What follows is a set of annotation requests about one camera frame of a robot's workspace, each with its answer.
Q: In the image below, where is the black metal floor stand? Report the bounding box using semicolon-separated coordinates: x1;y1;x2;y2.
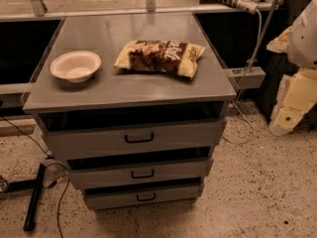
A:
0;164;46;232

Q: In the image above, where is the grey top drawer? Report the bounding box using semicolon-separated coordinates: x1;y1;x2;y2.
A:
44;118;226;160

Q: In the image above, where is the metal rail frame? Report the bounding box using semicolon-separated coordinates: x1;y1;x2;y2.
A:
0;0;285;22

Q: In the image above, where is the grey bottom drawer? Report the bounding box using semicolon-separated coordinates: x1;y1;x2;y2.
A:
84;178;204;210

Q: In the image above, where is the dark cabinet at right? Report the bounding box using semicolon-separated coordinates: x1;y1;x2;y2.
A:
261;0;317;131

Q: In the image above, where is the grey drawer cabinet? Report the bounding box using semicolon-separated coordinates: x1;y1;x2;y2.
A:
22;13;238;212

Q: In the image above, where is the grey drawer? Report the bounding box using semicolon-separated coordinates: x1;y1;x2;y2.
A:
84;178;204;210
44;118;226;160
69;157;213;189

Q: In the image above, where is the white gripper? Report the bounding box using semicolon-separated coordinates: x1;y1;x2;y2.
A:
268;68;317;136

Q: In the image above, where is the brown yellow chip bag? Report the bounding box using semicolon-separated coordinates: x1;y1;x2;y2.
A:
114;40;205;79

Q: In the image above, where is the black floor cable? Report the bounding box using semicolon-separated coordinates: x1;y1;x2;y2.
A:
0;116;71;238

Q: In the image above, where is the white cable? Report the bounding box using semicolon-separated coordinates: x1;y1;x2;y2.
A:
223;9;264;146

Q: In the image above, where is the white bowl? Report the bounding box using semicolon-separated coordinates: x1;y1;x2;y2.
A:
50;51;101;83

